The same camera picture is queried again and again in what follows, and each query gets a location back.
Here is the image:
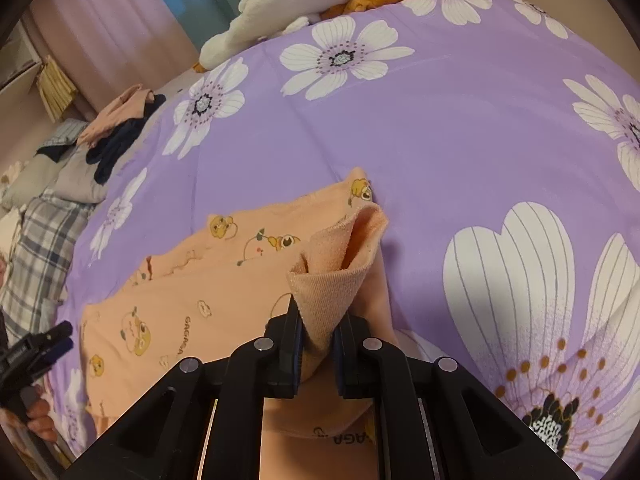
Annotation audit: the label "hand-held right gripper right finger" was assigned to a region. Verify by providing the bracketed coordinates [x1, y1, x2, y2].
[332, 312, 583, 480]

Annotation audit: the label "blue curtain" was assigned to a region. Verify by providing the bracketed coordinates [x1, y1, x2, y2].
[135, 0, 273, 61]

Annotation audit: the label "grey plaid quilt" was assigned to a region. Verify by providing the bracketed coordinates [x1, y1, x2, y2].
[0, 195, 96, 331]

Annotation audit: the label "grey checked folded clothes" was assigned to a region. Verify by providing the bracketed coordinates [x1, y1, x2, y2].
[35, 119, 88, 161]

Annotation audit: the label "purple floral blanket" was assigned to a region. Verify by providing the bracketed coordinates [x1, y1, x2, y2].
[52, 0, 640, 476]

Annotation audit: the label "white goose plush toy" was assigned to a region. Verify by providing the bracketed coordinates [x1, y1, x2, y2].
[192, 0, 441, 73]

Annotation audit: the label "yellow pleated cloth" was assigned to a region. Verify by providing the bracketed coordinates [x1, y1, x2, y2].
[36, 55, 78, 123]

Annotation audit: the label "person's left hand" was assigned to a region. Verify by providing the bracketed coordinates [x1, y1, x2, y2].
[24, 394, 57, 442]

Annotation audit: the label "pink curtain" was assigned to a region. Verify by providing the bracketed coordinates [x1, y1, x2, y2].
[27, 0, 201, 111]

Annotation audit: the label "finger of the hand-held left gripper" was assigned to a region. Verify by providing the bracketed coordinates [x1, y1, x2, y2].
[30, 321, 74, 348]
[37, 337, 76, 368]

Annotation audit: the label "orange printed baby garment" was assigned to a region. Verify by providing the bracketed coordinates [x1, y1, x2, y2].
[80, 166, 401, 480]

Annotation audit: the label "dark navy folded clothes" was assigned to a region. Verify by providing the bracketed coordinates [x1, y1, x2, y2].
[85, 94, 167, 184]

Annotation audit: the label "pink folded clothes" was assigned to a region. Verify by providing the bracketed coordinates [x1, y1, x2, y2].
[77, 84, 156, 148]

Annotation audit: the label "white cabinet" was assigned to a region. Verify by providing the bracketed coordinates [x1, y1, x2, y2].
[0, 20, 43, 93]

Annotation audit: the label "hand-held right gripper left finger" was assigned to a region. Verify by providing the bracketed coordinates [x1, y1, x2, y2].
[60, 294, 306, 480]

